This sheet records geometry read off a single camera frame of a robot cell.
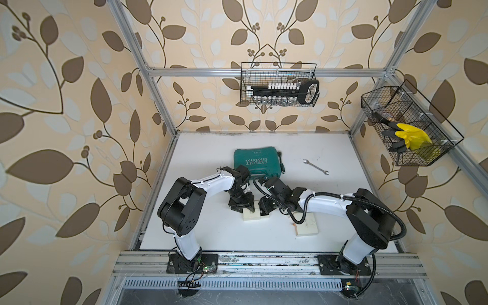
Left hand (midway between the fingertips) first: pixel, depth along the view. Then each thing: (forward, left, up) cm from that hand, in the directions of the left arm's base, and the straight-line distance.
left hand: (248, 208), depth 86 cm
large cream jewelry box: (-8, -27, -1) cm, 28 cm away
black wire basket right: (+35, -66, +32) cm, 81 cm away
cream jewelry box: (-3, 0, 0) cm, 3 cm away
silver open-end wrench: (+29, -33, -3) cm, 44 cm away
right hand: (+3, -6, -1) cm, 7 cm away
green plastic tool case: (+26, -6, +2) cm, 26 cm away
